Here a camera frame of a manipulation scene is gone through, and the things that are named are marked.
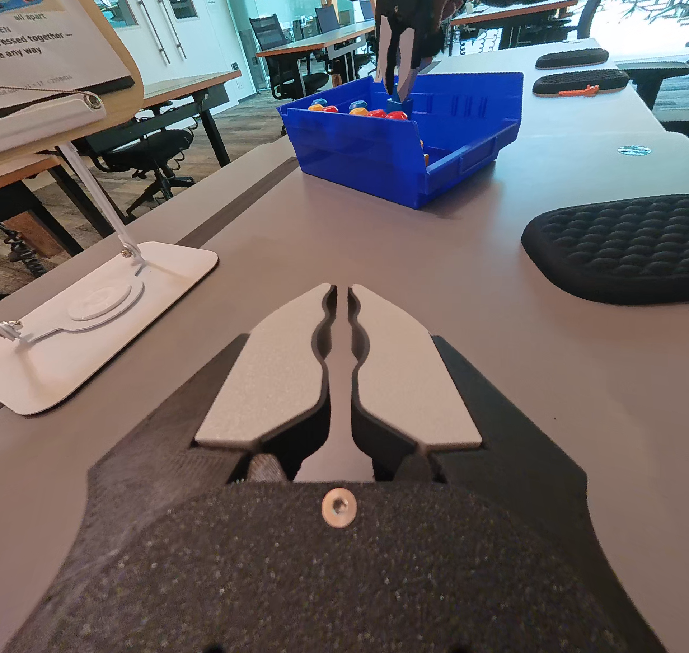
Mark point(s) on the large black textured mat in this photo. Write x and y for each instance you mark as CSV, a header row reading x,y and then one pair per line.
x,y
608,249

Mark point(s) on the small orange clip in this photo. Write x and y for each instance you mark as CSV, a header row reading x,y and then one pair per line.
x,y
578,91

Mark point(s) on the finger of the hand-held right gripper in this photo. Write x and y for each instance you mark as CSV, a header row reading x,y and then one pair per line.
x,y
384,50
407,61

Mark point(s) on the printed instruction sheet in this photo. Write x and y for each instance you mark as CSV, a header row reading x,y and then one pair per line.
x,y
54,45

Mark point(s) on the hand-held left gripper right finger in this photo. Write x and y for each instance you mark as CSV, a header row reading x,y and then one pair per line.
x,y
414,389

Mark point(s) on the blue plastic bin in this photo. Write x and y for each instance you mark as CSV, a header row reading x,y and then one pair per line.
x,y
350,152

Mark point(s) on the wood-edged office desk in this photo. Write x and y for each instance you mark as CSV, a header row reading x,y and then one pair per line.
x,y
511,12
27,166
188,80
312,42

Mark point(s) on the round table grommet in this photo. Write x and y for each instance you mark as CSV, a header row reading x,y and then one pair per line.
x,y
634,150

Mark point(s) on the cluster of built block steps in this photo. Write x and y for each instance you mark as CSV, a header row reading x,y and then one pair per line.
x,y
323,108

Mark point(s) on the blue one-stud mega block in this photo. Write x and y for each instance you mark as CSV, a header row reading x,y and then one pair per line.
x,y
397,95

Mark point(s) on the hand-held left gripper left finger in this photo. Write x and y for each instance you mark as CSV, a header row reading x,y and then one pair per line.
x,y
269,384

